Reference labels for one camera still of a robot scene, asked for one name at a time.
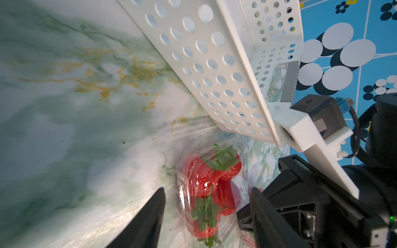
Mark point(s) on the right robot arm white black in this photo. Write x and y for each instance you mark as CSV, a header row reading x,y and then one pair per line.
x,y
374,138

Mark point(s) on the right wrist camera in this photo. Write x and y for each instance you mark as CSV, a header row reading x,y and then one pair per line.
x,y
315,127

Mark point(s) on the red strawberry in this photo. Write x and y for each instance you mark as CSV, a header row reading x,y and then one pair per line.
x,y
228,197
225,164
205,217

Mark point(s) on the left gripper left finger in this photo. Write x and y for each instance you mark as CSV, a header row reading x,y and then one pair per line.
x,y
144,229

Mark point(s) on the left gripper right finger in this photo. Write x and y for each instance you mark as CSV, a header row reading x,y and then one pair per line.
x,y
270,229

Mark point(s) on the white perforated plastic basket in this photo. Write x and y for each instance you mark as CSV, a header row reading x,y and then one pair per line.
x,y
226,53

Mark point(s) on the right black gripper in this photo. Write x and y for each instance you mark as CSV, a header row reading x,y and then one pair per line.
x,y
326,216

